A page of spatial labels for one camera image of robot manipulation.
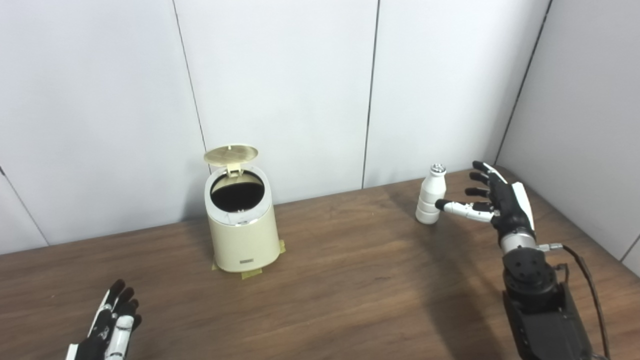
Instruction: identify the cream-colored lidded bin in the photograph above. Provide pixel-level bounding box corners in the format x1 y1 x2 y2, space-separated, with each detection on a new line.
203 144 281 273

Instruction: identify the small white plastic bottle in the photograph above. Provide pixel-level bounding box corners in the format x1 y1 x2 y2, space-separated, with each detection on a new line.
415 163 447 225

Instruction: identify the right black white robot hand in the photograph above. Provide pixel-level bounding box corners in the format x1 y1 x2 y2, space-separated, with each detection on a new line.
435 160 536 241

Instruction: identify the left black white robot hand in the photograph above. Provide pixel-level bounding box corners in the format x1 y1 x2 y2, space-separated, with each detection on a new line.
65 279 142 360

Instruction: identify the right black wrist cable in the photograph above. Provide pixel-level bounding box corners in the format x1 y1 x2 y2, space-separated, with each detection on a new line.
537 242 612 360

